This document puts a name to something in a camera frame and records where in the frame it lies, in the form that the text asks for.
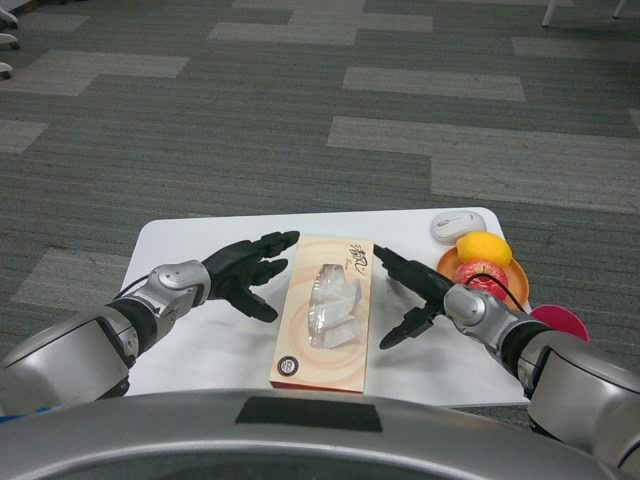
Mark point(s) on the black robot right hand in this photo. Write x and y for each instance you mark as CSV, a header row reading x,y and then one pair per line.
x,y
425,280

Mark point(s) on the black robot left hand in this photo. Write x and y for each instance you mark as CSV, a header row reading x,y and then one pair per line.
x,y
235,265

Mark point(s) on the beige wood-print tissue box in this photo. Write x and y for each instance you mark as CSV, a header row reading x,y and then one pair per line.
x,y
300,310

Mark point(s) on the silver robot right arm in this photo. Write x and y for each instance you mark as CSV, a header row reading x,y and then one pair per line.
x,y
470,305

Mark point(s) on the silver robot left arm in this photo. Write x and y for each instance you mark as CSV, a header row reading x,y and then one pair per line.
x,y
175,280

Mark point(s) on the red apple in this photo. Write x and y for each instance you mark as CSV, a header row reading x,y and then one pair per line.
x,y
475,272

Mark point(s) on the white computer mouse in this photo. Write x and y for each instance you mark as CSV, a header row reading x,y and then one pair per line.
x,y
457,226

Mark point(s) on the yellow lemon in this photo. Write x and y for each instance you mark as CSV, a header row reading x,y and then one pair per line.
x,y
485,247

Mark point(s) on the orange round plate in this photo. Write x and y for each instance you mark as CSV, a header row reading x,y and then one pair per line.
x,y
517,280

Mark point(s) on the pink plastic cup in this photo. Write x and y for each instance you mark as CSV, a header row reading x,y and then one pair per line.
x,y
560,322

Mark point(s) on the silver robot chest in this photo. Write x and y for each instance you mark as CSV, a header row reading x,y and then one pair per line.
x,y
150,435

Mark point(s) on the white desk leg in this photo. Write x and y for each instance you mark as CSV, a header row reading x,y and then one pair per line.
x,y
549,14
620,9

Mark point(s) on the white partition caster foot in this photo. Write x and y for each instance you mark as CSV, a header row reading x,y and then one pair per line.
x,y
4,67
7,40
7,17

